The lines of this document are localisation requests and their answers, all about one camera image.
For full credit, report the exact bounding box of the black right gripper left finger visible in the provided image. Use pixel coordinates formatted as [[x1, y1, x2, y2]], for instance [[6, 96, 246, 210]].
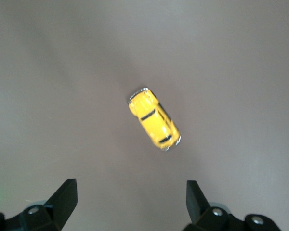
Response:
[[0, 178, 78, 231]]

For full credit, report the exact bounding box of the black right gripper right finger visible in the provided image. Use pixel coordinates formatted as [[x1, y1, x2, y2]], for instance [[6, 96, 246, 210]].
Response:
[[185, 180, 280, 231]]

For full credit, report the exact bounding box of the yellow toy beetle car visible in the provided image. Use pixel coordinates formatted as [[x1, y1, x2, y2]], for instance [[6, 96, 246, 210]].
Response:
[[128, 88, 182, 152]]

